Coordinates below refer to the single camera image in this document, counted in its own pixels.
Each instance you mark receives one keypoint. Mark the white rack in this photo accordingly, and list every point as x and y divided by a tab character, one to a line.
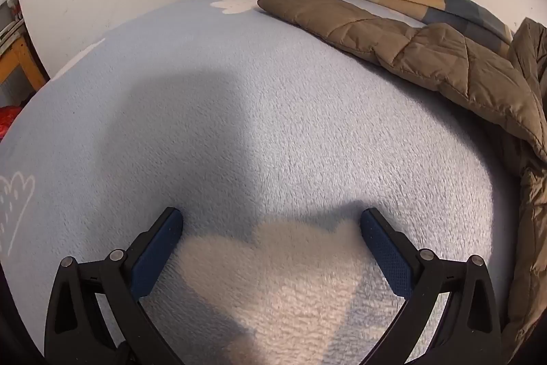
8	1

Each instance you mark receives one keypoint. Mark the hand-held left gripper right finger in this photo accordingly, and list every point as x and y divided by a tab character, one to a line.
386	254

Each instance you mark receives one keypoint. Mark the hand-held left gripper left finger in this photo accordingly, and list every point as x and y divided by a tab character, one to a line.
156	254

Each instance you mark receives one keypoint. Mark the red cloth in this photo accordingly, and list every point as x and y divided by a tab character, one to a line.
7	119

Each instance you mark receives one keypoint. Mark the brown quilted jacket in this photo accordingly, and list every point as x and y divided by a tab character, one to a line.
448	61

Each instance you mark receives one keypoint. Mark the light blue cloud-print blanket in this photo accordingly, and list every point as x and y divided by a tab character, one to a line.
256	134

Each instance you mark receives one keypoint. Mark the wooden furniture frame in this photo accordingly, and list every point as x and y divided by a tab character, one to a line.
25	61

